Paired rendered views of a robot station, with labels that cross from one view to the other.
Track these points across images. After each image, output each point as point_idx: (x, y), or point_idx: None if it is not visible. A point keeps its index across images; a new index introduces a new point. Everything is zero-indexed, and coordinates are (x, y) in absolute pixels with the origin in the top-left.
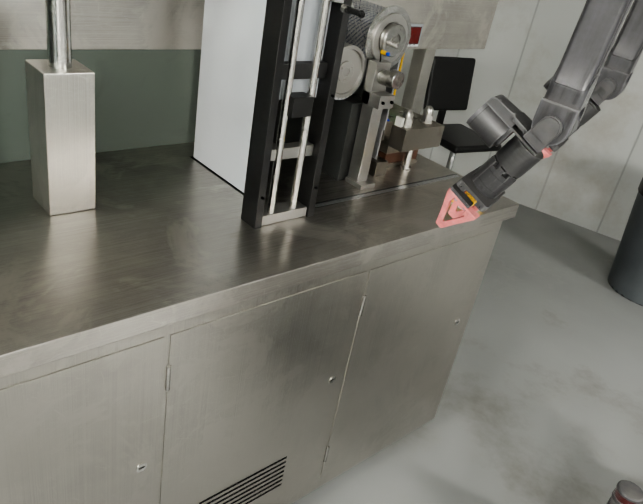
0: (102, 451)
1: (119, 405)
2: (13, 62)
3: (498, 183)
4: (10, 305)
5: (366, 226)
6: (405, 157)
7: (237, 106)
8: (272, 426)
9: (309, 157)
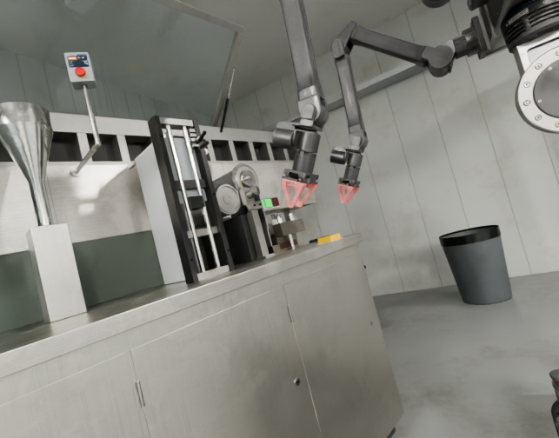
0: None
1: (96, 429)
2: None
3: (305, 160)
4: None
5: (269, 261)
6: (289, 242)
7: (172, 233)
8: (263, 437)
9: (217, 235)
